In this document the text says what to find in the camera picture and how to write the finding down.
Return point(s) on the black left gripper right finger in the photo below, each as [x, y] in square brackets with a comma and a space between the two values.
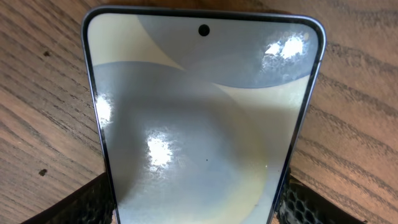
[299, 204]

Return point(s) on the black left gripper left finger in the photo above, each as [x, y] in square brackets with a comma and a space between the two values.
[90, 204]

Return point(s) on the blue Galaxy smartphone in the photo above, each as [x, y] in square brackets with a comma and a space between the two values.
[198, 112]

